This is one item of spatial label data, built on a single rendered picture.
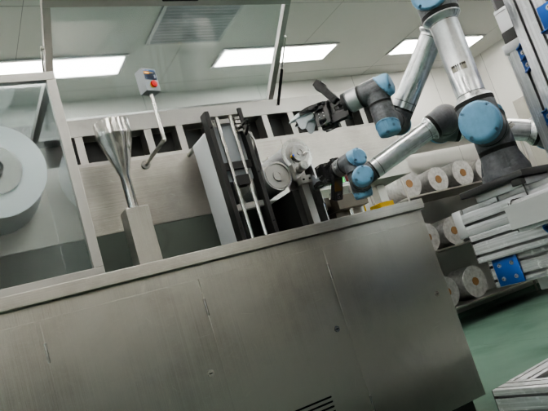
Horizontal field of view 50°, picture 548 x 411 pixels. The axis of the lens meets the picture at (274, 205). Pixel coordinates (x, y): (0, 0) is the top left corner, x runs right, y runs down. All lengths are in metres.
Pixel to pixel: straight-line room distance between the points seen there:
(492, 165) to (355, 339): 0.77
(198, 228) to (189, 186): 0.20
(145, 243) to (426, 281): 1.10
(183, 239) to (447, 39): 1.38
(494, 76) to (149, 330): 6.22
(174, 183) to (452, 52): 1.36
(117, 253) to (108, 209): 0.19
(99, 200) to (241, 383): 1.03
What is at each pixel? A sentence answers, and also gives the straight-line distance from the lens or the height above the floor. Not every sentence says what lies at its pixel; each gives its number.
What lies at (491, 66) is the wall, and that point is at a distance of 7.58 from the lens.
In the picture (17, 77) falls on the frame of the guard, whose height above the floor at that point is 1.59.
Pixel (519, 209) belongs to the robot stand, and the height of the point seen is 0.71.
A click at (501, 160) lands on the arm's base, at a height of 0.87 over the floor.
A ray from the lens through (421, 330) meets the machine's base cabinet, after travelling 2.37.
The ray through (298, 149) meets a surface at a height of 1.27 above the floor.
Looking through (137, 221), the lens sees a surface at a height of 1.11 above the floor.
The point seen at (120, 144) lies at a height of 1.42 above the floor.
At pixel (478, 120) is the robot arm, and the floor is 0.98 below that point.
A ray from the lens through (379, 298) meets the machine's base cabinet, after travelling 2.27.
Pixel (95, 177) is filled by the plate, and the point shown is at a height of 1.39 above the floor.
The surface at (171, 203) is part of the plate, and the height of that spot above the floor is 1.22.
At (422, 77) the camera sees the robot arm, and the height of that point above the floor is 1.22.
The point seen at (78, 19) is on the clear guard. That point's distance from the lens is 2.54.
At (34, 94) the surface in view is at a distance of 2.10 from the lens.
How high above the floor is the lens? 0.64
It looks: 10 degrees up
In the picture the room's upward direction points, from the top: 17 degrees counter-clockwise
